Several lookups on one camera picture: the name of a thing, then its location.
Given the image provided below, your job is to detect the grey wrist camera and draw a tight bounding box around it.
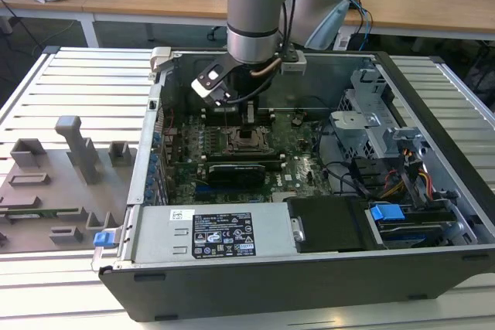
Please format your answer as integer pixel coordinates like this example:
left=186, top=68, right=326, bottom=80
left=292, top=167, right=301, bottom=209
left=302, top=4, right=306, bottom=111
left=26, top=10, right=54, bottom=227
left=280, top=51, right=308, bottom=76

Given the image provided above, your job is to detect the black plastic shroud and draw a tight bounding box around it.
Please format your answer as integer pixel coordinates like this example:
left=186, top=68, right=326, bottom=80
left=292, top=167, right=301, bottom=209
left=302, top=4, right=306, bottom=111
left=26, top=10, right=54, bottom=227
left=287, top=196, right=373, bottom=254

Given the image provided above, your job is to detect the hard disk in blue carrier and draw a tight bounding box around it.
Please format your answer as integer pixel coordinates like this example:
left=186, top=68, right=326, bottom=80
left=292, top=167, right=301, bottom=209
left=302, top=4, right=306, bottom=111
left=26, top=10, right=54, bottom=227
left=367, top=202, right=457, bottom=250

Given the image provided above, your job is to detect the light wooden desk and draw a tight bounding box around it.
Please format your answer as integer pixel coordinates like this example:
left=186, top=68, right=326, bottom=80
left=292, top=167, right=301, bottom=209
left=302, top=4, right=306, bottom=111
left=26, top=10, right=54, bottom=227
left=0, top=0, right=495, bottom=49

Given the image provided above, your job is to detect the silver power supply unit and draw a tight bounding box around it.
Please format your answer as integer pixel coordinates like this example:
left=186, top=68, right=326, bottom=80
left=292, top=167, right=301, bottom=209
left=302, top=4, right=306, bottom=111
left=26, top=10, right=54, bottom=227
left=122, top=204, right=305, bottom=265

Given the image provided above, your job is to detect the silver metal drive cage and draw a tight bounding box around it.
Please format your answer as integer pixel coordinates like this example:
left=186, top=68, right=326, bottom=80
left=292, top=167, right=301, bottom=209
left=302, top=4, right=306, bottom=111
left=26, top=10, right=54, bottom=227
left=329, top=68, right=431, bottom=162

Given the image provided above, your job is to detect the grey plastic case latch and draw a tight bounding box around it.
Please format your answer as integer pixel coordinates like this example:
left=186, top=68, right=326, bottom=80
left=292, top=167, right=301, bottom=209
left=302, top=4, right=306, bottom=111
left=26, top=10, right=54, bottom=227
left=148, top=46, right=173, bottom=74

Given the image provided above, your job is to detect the grey parts rack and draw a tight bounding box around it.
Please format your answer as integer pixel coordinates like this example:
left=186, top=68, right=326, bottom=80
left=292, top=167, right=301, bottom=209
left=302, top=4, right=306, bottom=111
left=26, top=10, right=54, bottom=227
left=0, top=115, right=140, bottom=256

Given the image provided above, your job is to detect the silver chipset heatsink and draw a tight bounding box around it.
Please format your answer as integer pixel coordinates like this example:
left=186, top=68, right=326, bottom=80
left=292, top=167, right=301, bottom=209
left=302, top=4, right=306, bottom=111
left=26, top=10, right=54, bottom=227
left=272, top=190, right=299, bottom=203

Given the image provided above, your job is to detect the black open PC case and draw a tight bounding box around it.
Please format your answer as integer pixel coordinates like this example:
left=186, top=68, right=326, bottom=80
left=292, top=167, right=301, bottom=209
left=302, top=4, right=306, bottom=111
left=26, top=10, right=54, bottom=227
left=91, top=46, right=495, bottom=323

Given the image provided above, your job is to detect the white camera with black mount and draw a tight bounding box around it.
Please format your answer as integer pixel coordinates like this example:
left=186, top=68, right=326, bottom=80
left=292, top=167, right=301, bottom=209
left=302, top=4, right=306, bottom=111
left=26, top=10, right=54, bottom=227
left=189, top=55, right=235, bottom=107

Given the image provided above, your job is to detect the black wire harness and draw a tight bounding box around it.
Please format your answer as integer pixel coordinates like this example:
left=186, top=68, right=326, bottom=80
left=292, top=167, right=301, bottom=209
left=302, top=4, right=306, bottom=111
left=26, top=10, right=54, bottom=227
left=316, top=121, right=390, bottom=198

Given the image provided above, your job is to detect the green RAM stick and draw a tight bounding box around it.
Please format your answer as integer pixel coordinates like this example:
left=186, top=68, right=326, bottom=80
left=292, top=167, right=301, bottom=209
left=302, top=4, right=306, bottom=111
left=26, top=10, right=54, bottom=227
left=0, top=208, right=79, bottom=223

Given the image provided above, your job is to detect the blue plastic release latch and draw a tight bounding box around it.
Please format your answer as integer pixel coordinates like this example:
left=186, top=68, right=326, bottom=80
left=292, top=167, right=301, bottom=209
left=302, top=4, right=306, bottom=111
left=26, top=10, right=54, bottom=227
left=94, top=231, right=117, bottom=248

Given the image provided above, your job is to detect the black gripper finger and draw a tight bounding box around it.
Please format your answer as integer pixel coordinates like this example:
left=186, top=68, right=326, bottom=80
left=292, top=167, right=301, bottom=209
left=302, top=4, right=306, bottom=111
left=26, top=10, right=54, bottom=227
left=241, top=98, right=260, bottom=129

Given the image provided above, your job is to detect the black graphics card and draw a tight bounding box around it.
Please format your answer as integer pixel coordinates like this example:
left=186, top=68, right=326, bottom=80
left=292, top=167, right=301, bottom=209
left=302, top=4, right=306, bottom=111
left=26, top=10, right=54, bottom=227
left=207, top=163, right=267, bottom=192

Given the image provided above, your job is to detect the green motherboard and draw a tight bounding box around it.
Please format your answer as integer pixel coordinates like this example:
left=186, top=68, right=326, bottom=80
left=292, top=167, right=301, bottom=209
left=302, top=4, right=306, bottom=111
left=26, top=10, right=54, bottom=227
left=160, top=108, right=338, bottom=206

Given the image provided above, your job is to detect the CPU socket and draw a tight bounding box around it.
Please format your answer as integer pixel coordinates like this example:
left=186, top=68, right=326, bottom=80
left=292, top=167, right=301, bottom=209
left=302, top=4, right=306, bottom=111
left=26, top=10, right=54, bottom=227
left=225, top=125, right=274, bottom=155

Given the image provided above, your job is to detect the yellow red wire bundle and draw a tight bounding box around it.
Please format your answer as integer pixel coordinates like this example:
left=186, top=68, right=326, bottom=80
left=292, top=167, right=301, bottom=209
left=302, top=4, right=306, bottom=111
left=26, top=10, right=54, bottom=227
left=381, top=169, right=432, bottom=198

